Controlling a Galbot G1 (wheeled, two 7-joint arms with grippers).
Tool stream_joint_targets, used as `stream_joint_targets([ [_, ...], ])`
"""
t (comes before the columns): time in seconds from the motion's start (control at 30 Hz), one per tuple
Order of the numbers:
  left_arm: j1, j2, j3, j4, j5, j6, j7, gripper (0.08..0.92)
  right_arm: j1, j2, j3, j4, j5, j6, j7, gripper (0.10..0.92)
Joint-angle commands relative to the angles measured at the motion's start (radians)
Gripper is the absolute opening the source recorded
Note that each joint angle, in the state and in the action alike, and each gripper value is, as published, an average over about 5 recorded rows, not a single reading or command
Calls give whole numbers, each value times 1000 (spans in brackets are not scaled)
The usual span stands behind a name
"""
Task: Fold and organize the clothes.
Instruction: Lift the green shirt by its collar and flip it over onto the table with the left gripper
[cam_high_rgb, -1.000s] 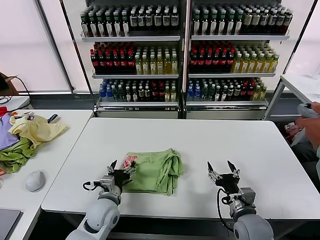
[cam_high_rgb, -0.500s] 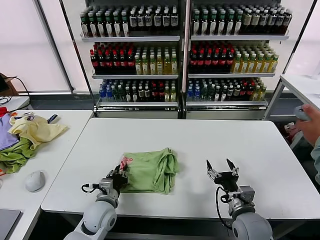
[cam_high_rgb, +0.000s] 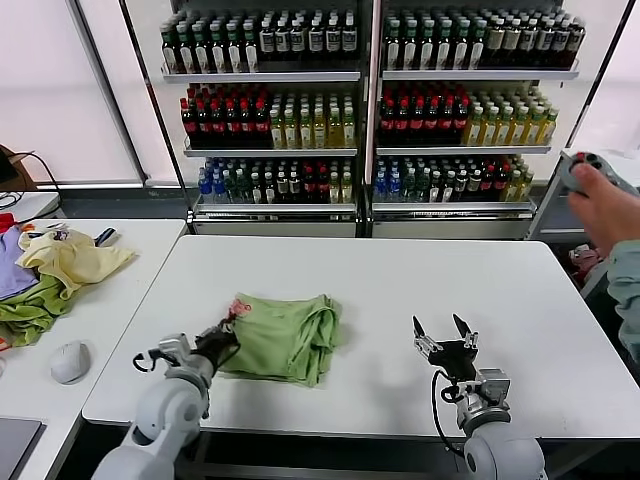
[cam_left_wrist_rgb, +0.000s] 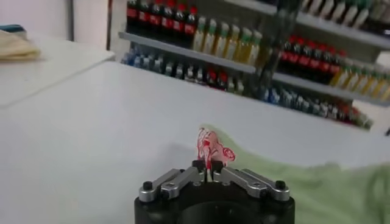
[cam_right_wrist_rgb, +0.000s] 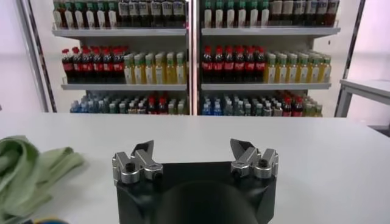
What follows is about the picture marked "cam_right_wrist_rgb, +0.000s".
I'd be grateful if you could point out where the small red cap cola bottle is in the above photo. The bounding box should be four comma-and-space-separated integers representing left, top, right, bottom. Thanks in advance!
292, 96, 303, 117
157, 96, 168, 115
146, 96, 157, 115
282, 96, 293, 117

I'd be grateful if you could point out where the grey drinks shelf unit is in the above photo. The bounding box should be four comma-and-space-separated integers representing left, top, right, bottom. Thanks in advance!
194, 0, 341, 117
51, 0, 193, 116

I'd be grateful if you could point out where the light green polo shirt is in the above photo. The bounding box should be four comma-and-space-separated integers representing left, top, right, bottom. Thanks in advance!
0, 135, 85, 224

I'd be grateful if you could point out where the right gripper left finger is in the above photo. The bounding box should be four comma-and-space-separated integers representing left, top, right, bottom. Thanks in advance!
112, 139, 164, 185

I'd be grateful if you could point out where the dark bottle black white label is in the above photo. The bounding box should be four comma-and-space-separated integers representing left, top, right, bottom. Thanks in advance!
151, 0, 162, 27
161, 0, 173, 27
129, 0, 140, 27
140, 0, 151, 27
118, 0, 129, 27
172, 0, 185, 27

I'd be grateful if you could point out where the dark bottle beige label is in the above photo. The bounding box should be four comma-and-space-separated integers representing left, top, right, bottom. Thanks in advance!
271, 0, 283, 27
282, 0, 294, 27

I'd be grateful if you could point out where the yellow juice bottle green cap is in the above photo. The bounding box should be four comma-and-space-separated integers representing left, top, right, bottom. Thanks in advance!
155, 52, 166, 85
166, 52, 177, 85
124, 53, 135, 85
264, 53, 277, 83
309, 54, 322, 83
144, 52, 156, 85
298, 53, 310, 83
176, 51, 188, 85
134, 53, 146, 85
320, 55, 332, 83
275, 53, 288, 83
287, 53, 299, 83

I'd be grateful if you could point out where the white metal side table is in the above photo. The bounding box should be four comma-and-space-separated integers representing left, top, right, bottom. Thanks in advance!
334, 79, 390, 118

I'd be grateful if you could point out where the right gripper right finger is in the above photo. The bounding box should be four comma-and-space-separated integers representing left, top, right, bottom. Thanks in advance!
230, 138, 280, 180

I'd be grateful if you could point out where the dark bottle grey label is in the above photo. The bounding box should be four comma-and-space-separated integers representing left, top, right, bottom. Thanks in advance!
293, 0, 305, 27
327, 0, 339, 27
305, 0, 316, 27
316, 0, 328, 27

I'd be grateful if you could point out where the green cap tea bottle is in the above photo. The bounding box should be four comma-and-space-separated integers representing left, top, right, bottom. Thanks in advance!
213, 0, 225, 29
259, 0, 271, 27
225, 0, 236, 29
85, 0, 96, 29
107, 0, 118, 29
63, 0, 74, 29
236, 0, 248, 29
96, 0, 107, 29
202, 0, 214, 29
52, 0, 63, 29
74, 0, 85, 29
247, 0, 260, 28

